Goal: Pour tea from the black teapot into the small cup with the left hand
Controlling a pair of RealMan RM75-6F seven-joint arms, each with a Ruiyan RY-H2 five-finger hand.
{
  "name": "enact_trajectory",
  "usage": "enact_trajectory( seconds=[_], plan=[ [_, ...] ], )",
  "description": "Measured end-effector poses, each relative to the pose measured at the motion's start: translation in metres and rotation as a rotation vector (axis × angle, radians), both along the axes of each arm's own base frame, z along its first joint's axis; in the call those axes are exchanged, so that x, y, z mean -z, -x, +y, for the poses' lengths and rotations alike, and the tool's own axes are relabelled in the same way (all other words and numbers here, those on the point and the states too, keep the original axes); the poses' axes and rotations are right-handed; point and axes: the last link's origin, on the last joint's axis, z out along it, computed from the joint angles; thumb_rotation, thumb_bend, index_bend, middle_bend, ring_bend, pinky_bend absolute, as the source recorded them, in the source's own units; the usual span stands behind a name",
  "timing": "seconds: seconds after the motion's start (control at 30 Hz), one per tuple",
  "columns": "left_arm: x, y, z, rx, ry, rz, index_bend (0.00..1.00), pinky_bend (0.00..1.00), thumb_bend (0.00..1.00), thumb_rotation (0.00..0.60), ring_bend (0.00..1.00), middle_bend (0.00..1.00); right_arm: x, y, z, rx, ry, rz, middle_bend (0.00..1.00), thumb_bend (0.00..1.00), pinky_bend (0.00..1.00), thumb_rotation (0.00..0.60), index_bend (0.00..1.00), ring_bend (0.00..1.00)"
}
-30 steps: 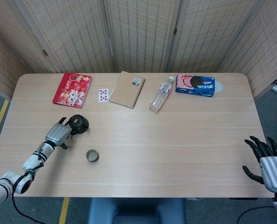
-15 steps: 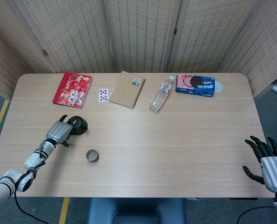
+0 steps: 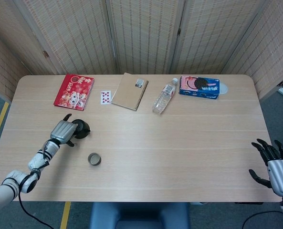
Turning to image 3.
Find round translucent disc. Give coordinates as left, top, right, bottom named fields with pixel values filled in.
left=219, top=81, right=229, bottom=95

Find red spiral calendar notebook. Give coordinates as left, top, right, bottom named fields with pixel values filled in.
left=53, top=73, right=95, bottom=112

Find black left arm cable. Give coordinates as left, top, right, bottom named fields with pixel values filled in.
left=17, top=190, right=54, bottom=229

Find black floor cable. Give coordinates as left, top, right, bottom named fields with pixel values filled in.
left=241, top=211, right=283, bottom=229

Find clear plastic water bottle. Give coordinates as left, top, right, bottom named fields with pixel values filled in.
left=152, top=77, right=179, bottom=115

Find woven bamboo folding screen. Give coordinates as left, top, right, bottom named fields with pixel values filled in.
left=0, top=0, right=283, bottom=102

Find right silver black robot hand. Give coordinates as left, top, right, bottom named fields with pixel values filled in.
left=248, top=138, right=283, bottom=198

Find black teapot with handle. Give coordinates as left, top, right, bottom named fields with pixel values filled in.
left=71, top=118, right=91, bottom=140

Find hearts playing card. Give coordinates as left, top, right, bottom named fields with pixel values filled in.
left=100, top=90, right=112, bottom=105

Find small dark tea cup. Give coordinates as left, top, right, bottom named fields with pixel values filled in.
left=87, top=153, right=102, bottom=167

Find brown kraft spiral notebook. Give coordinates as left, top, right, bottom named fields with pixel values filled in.
left=111, top=72, right=149, bottom=112

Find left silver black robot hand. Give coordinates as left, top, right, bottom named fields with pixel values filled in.
left=50, top=113, right=79, bottom=147

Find blue cookie box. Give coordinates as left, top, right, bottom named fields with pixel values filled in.
left=178, top=75, right=220, bottom=100

